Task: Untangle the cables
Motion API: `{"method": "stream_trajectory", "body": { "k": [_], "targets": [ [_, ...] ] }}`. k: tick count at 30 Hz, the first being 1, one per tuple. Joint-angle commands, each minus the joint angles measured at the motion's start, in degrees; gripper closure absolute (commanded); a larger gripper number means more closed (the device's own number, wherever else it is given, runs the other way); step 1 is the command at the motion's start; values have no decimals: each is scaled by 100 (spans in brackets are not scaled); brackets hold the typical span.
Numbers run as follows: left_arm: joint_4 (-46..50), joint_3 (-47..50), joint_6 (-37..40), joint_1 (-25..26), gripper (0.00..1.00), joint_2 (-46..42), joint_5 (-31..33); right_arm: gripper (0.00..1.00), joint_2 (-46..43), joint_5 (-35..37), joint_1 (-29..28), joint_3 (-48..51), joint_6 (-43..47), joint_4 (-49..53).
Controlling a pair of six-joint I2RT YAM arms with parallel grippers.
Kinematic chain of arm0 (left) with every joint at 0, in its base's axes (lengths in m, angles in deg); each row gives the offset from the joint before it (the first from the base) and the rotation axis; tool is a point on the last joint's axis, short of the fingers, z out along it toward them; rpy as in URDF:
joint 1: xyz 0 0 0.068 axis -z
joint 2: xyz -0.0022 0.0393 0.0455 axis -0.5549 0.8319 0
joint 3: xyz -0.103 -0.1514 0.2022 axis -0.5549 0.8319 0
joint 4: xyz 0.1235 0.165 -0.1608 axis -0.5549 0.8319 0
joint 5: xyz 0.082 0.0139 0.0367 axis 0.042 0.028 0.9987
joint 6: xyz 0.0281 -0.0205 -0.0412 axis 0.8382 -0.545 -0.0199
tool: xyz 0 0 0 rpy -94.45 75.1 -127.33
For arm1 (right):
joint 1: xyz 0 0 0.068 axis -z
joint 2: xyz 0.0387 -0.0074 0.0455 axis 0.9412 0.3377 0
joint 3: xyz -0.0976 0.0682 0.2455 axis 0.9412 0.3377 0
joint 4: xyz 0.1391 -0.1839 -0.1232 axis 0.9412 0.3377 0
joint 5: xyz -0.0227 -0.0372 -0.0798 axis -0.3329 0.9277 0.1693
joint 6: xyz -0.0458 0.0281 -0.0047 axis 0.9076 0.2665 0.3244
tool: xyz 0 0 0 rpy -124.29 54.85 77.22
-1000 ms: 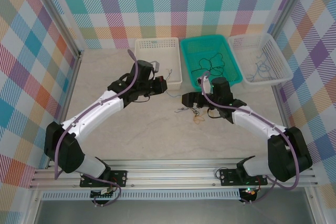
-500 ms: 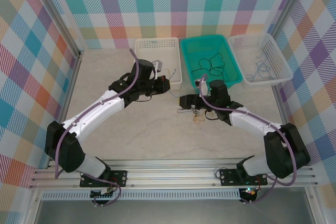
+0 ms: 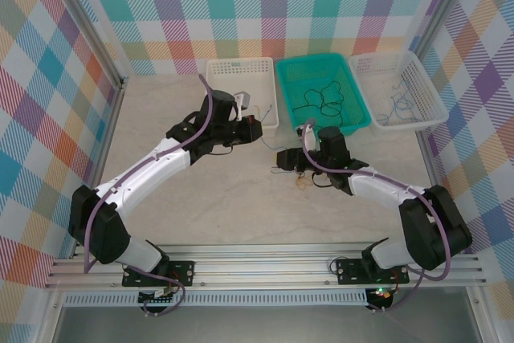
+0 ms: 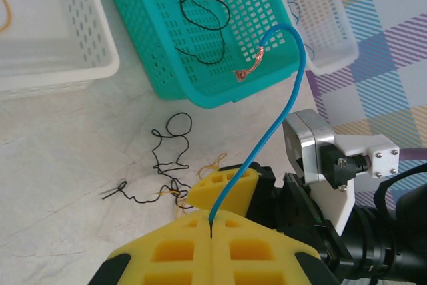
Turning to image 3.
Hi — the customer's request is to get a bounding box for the black cable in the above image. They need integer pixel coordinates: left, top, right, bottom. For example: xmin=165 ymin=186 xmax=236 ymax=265
xmin=302 ymin=80 xmax=345 ymax=117
xmin=292 ymin=100 xmax=344 ymax=129

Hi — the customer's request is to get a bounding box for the white plastic basket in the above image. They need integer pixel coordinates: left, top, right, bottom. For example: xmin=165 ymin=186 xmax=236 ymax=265
xmin=205 ymin=56 xmax=280 ymax=138

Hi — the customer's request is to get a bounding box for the translucent plastic basket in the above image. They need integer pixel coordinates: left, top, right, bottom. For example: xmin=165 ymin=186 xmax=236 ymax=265
xmin=347 ymin=50 xmax=450 ymax=133

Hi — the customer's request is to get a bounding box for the teal plastic basket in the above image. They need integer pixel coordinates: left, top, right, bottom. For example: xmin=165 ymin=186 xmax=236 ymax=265
xmin=275 ymin=52 xmax=373 ymax=139

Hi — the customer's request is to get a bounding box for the small circuit board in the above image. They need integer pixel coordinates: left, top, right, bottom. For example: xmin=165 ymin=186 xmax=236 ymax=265
xmin=366 ymin=285 xmax=394 ymax=301
xmin=138 ymin=286 xmax=178 ymax=305

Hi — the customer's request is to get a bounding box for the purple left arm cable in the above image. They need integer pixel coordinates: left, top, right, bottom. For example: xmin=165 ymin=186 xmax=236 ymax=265
xmin=83 ymin=74 xmax=214 ymax=317

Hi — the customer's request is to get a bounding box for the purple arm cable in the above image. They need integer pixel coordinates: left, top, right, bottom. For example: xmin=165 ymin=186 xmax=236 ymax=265
xmin=83 ymin=74 xmax=214 ymax=317
xmin=302 ymin=117 xmax=453 ymax=314

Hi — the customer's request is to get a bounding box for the aluminium frame side rail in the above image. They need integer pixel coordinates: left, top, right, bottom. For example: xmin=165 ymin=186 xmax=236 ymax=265
xmin=71 ymin=76 xmax=129 ymax=259
xmin=414 ymin=131 xmax=485 ymax=258

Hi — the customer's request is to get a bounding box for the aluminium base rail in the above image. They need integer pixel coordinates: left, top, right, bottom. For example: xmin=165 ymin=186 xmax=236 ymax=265
xmin=43 ymin=242 xmax=489 ymax=291

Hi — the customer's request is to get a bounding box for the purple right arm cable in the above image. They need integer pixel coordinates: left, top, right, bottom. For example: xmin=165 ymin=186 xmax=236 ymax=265
xmin=302 ymin=117 xmax=453 ymax=314

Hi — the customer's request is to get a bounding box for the aluminium frame post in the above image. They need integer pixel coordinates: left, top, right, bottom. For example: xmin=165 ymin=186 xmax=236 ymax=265
xmin=47 ymin=0 xmax=132 ymax=91
xmin=409 ymin=0 xmax=481 ymax=61

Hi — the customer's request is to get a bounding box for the white slotted cable duct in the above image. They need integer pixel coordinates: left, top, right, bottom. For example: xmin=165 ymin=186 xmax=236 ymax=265
xmin=63 ymin=288 xmax=369 ymax=308

